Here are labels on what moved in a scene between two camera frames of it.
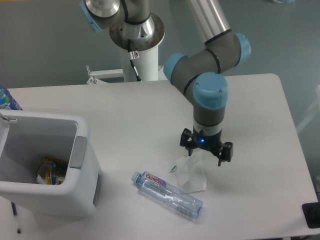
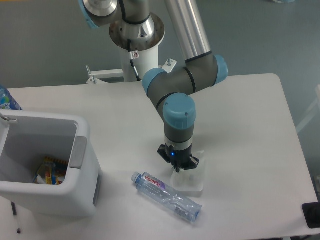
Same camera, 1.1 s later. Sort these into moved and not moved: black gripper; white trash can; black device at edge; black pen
Moved: black gripper
Not moved: white trash can; black device at edge; black pen
